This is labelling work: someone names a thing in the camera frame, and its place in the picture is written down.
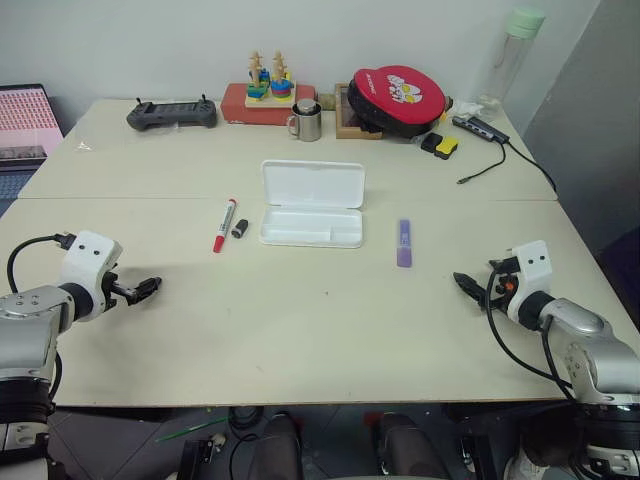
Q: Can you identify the red rectangular box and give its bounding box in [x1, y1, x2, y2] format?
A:
[220, 82, 318, 128]

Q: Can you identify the grey usb hub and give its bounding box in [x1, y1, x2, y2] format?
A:
[451, 115, 512, 145]

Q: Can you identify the clear bottle green lid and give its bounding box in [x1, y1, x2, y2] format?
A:
[481, 5, 547, 107]

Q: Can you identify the black usb hub cable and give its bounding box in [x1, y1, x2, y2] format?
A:
[456, 141, 509, 186]

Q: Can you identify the red whiteboard marker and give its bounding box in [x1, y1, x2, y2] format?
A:
[212, 198, 239, 254]

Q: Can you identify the black floor cable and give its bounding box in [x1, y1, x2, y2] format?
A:
[226, 405, 266, 480]

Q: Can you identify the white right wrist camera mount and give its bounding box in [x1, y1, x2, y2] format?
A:
[504, 239, 554, 321]

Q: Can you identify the dark rounded shape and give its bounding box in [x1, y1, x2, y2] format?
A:
[246, 411, 304, 480]
[375, 411, 450, 480]

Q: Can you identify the open white pencil case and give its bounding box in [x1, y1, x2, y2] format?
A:
[258, 159, 368, 249]

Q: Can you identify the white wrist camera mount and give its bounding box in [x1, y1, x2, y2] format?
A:
[504, 239, 554, 321]
[58, 230, 124, 302]

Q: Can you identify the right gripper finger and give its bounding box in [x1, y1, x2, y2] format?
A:
[464, 286, 490, 311]
[452, 271, 487, 297]

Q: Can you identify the thin green stick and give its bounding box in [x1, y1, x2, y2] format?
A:
[154, 416, 229, 443]

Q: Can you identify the wooden colourful stacking toy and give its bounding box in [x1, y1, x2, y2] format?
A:
[243, 48, 298, 109]

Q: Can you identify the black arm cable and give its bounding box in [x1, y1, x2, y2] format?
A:
[486, 268, 577, 402]
[6, 232, 76, 296]

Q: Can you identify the black power cable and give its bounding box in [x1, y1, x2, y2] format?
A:
[506, 140, 560, 194]

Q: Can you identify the crumpled white paper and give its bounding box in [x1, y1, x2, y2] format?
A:
[448, 96, 501, 120]

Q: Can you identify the grey handheld remote controller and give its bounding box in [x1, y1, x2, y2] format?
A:
[125, 94, 222, 133]

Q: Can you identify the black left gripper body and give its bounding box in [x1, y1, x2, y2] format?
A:
[98, 264, 127, 312]

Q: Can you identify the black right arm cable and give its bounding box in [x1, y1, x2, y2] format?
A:
[486, 268, 577, 402]

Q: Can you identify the open laptop pink screen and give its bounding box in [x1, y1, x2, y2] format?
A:
[0, 83, 67, 221]

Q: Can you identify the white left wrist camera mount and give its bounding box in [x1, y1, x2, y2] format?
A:
[58, 230, 124, 302]

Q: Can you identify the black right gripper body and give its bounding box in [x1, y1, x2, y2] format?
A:
[486, 255, 519, 314]

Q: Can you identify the yellow black block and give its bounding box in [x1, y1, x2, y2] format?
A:
[433, 135, 462, 162]

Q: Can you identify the wooden framed tray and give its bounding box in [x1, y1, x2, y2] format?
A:
[334, 82, 384, 141]

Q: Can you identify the stainless steel mug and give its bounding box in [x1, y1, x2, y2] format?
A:
[285, 99, 324, 143]

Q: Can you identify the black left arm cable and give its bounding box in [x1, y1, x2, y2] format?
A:
[6, 232, 76, 296]

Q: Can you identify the red black boxing pad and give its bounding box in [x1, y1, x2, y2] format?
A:
[346, 63, 450, 140]

